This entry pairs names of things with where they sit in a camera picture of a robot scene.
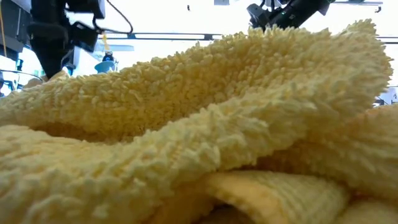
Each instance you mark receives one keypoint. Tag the yellow tag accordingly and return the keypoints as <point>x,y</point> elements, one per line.
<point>106,42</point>

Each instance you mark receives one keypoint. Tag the fluffy yellow microfiber towel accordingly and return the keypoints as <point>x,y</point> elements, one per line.
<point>199,124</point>

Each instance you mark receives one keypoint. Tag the dark background rack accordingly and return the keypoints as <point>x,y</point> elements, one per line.
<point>15,25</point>

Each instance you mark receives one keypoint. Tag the clear plastic basket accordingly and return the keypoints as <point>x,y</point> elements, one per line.
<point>28,74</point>

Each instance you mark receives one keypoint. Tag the blue round object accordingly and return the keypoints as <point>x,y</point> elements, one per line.
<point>105,66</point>

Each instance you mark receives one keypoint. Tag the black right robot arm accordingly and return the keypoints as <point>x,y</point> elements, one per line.
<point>295,12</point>

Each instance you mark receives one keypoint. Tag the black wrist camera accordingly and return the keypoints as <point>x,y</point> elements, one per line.
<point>84,35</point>
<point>258,15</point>

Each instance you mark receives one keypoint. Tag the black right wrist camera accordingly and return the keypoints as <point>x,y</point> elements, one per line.
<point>258,15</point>

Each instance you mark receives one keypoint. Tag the grey horizontal bar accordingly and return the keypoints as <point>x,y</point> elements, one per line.
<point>171,36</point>

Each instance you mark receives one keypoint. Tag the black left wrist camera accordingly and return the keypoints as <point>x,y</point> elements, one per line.
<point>84,35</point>

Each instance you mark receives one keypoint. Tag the grey ceiling box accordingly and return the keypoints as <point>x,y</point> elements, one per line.
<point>221,2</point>

